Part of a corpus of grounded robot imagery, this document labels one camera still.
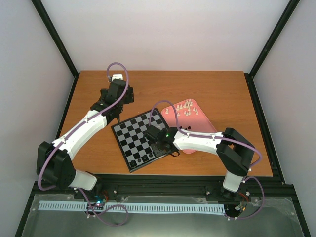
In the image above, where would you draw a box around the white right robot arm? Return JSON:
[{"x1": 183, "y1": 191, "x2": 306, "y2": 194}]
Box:
[{"x1": 144, "y1": 125, "x2": 257, "y2": 193}]

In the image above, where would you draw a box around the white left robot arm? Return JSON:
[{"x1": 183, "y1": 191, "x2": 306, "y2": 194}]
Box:
[{"x1": 37, "y1": 79, "x2": 134, "y2": 199}]

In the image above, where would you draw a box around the black and grey chessboard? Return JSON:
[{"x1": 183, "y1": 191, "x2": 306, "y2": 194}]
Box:
[{"x1": 111, "y1": 108, "x2": 168, "y2": 173}]

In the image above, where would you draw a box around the pink plastic tray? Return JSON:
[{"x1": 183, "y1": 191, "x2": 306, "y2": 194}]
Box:
[{"x1": 161, "y1": 98, "x2": 218, "y2": 155}]

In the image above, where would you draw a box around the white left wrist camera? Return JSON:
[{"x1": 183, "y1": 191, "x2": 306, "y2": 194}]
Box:
[{"x1": 111, "y1": 74, "x2": 123, "y2": 81}]

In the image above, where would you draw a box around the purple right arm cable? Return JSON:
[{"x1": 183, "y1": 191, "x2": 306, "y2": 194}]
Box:
[{"x1": 149, "y1": 100, "x2": 265, "y2": 221}]

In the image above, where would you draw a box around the black right frame post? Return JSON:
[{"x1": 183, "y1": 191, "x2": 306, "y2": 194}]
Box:
[{"x1": 248, "y1": 0, "x2": 301, "y2": 77}]

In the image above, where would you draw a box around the black frame post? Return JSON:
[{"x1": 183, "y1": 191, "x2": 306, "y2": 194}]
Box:
[
  {"x1": 31, "y1": 0, "x2": 80, "y2": 78},
  {"x1": 248, "y1": 0, "x2": 301, "y2": 77}
]

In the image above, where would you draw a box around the black left frame post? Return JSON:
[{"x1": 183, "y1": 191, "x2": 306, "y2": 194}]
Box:
[{"x1": 31, "y1": 0, "x2": 80, "y2": 78}]

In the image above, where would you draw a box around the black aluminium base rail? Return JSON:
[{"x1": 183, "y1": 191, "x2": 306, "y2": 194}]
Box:
[{"x1": 85, "y1": 174, "x2": 298, "y2": 204}]

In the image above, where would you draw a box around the light blue slotted cable duct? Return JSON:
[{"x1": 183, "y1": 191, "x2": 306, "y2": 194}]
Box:
[{"x1": 38, "y1": 200, "x2": 225, "y2": 215}]

